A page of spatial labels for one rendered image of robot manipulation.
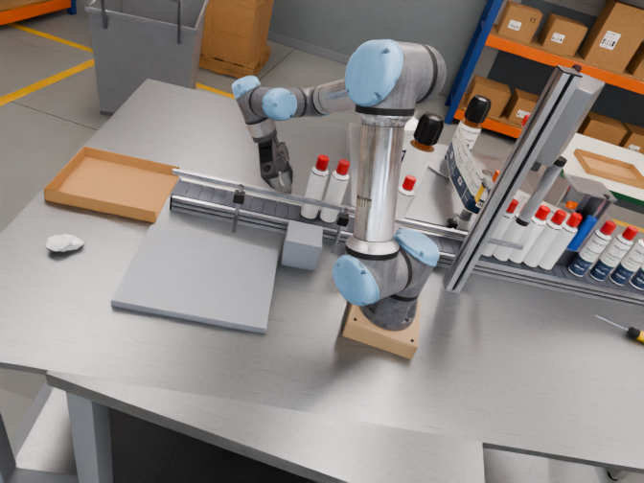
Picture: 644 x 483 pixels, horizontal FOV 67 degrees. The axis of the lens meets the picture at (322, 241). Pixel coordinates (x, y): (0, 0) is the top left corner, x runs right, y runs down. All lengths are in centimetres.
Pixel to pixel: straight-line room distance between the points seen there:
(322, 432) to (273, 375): 16
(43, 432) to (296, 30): 512
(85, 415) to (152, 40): 249
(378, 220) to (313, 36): 513
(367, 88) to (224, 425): 70
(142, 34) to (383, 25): 322
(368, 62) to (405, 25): 492
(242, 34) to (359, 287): 387
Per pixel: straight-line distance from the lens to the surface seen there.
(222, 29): 474
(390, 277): 104
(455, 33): 585
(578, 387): 147
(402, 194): 143
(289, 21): 608
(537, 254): 167
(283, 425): 105
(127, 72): 342
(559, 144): 128
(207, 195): 150
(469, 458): 116
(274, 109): 122
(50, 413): 180
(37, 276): 131
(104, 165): 169
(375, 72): 92
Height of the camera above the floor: 172
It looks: 37 degrees down
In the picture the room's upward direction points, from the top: 17 degrees clockwise
